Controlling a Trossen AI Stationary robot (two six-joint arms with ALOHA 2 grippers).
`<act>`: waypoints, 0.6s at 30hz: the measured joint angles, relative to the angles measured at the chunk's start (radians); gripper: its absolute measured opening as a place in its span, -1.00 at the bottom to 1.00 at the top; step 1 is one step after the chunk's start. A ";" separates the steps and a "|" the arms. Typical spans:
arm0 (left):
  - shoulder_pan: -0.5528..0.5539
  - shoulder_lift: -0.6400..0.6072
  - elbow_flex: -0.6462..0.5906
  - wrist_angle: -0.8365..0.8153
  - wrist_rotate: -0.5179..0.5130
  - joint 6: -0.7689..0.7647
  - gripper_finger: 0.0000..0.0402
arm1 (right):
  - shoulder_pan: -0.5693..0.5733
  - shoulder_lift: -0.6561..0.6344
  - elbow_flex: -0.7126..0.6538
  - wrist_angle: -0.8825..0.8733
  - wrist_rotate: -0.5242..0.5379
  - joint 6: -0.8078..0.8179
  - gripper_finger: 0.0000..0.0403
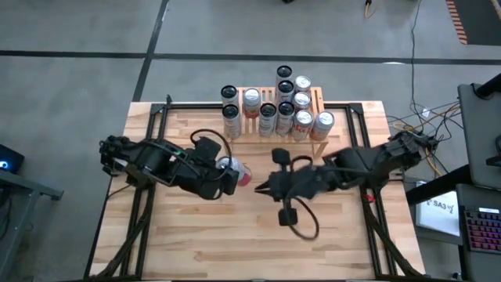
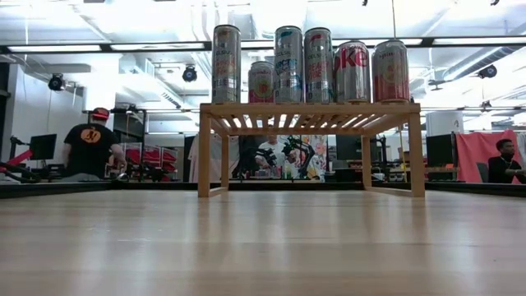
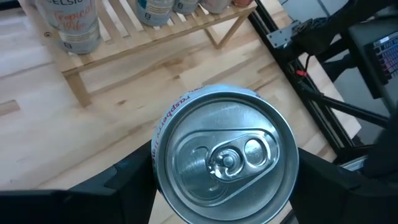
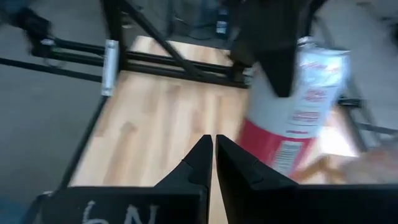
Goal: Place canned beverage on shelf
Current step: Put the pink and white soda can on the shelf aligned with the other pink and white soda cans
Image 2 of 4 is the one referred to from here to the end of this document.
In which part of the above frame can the black overhead beam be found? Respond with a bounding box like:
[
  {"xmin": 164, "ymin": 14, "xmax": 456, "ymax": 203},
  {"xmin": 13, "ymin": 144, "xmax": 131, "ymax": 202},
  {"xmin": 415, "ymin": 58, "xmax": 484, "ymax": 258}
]
[{"xmin": 0, "ymin": 36, "xmax": 526, "ymax": 54}]

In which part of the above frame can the floral hanging shirt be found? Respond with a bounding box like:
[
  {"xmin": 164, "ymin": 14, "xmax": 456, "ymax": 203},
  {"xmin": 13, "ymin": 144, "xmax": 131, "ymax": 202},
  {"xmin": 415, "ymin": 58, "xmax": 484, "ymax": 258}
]
[{"xmin": 302, "ymin": 134, "xmax": 329, "ymax": 182}]

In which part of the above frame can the person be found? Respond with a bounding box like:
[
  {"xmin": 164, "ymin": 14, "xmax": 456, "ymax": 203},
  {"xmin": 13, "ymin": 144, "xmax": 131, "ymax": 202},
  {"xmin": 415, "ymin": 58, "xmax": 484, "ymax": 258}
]
[
  {"xmin": 487, "ymin": 138, "xmax": 526, "ymax": 185},
  {"xmin": 61, "ymin": 106, "xmax": 128, "ymax": 183},
  {"xmin": 255, "ymin": 135, "xmax": 291, "ymax": 173}
]

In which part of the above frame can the white hanging shirt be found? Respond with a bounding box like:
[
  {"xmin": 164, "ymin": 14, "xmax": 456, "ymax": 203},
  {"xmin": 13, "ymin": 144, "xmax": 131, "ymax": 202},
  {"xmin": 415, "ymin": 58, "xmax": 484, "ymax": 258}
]
[{"xmin": 187, "ymin": 133, "xmax": 242, "ymax": 184}]

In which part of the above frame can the red panel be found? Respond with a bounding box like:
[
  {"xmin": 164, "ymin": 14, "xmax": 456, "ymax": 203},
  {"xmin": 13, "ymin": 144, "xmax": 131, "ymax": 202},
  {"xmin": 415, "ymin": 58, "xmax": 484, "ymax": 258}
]
[{"xmin": 454, "ymin": 130, "xmax": 523, "ymax": 185}]

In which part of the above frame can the distant black machine frame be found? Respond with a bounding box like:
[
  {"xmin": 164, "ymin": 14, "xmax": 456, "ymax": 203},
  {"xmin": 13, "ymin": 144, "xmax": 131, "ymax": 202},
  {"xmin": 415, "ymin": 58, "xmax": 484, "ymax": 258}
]
[{"xmin": 368, "ymin": 134, "xmax": 408, "ymax": 184}]

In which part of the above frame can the wooden slatted shelf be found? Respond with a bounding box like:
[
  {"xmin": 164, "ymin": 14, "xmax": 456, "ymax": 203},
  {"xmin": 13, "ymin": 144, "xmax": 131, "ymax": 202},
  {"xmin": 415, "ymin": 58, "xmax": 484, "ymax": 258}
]
[{"xmin": 197, "ymin": 102, "xmax": 427, "ymax": 198}]

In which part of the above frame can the pale pink Spindrift can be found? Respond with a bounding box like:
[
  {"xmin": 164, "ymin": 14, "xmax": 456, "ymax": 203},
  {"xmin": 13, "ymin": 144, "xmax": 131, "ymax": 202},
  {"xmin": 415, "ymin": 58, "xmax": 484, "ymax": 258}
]
[{"xmin": 371, "ymin": 39, "xmax": 411, "ymax": 104}]

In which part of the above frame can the black hanging garment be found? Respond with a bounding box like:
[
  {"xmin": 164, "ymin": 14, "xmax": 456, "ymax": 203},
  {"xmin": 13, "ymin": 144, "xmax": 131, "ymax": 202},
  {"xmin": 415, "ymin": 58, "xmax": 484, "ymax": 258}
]
[{"xmin": 239, "ymin": 135, "xmax": 260, "ymax": 178}]

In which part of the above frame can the red and white rack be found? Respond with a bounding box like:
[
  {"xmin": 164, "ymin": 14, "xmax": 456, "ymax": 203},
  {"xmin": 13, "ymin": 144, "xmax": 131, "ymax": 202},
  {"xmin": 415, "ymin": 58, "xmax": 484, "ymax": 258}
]
[{"xmin": 122, "ymin": 141, "xmax": 181, "ymax": 183}]

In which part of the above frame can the Spindrift can with fruit emblem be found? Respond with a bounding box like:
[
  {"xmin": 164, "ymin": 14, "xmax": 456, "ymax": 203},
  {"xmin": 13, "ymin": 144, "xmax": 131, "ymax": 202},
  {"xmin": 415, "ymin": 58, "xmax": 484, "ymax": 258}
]
[{"xmin": 247, "ymin": 60, "xmax": 275, "ymax": 104}]

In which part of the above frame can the silver Diet Coke can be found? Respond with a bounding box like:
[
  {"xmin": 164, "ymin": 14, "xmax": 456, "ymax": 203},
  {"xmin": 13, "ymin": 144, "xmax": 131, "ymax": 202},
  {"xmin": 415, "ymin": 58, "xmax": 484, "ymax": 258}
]
[{"xmin": 333, "ymin": 39, "xmax": 371, "ymax": 104}]

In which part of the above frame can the red and black machine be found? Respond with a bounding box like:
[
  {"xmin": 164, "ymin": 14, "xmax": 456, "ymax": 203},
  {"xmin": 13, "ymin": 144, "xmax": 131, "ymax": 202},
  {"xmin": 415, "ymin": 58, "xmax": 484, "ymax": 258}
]
[{"xmin": 0, "ymin": 135, "xmax": 42, "ymax": 184}]

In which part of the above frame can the black computer monitor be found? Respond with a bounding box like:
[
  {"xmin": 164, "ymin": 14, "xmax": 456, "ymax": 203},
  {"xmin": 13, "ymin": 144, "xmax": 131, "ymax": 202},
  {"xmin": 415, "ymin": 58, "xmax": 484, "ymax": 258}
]
[
  {"xmin": 28, "ymin": 133, "xmax": 58, "ymax": 161},
  {"xmin": 426, "ymin": 133, "xmax": 455, "ymax": 182},
  {"xmin": 335, "ymin": 134, "xmax": 362, "ymax": 162}
]

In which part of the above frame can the black ceiling camera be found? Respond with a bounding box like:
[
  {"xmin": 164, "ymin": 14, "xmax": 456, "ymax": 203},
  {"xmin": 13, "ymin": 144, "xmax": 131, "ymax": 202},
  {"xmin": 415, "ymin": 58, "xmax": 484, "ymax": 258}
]
[
  {"xmin": 182, "ymin": 63, "xmax": 198, "ymax": 83},
  {"xmin": 48, "ymin": 72, "xmax": 67, "ymax": 92}
]

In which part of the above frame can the black ceiling fixture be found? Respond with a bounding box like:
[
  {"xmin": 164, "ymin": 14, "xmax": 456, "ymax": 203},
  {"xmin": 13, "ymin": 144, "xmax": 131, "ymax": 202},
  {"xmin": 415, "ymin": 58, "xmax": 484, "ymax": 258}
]
[{"xmin": 478, "ymin": 64, "xmax": 498, "ymax": 80}]

